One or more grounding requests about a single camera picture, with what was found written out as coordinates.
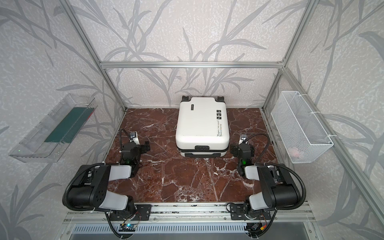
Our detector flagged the pink item in basket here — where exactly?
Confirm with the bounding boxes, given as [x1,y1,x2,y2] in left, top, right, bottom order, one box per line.
[288,147,303,159]

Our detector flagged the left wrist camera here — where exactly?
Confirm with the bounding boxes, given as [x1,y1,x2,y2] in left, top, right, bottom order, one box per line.
[129,132,140,145]

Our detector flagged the white wire mesh basket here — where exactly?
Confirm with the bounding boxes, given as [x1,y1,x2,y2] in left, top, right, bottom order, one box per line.
[271,91,334,164]

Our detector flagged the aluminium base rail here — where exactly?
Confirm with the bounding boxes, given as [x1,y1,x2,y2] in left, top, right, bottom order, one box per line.
[63,202,316,224]

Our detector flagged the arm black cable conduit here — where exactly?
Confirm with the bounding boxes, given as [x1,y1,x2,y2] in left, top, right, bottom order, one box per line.
[62,128,133,239]
[244,132,307,238]

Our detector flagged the white black suitcase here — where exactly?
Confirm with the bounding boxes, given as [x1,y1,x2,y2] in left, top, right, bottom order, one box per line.
[176,96,230,158]

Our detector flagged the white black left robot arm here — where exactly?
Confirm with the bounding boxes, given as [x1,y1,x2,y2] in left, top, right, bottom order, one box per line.
[62,141,151,215]

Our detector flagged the green board in bin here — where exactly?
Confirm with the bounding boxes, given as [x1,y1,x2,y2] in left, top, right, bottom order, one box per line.
[44,107,95,144]

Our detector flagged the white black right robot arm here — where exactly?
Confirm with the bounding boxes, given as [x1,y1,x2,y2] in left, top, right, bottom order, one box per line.
[230,143,307,220]

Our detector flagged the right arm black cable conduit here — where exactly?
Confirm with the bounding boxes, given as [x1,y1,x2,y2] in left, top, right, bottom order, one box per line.
[244,132,307,238]

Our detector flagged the clear plastic wall bin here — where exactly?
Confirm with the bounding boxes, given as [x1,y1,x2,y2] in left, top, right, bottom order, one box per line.
[9,94,98,163]

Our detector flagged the green circuit board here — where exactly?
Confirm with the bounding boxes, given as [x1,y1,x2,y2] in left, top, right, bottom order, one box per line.
[118,224,137,233]

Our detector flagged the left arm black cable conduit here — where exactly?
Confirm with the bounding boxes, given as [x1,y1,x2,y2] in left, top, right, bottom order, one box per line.
[62,128,133,239]

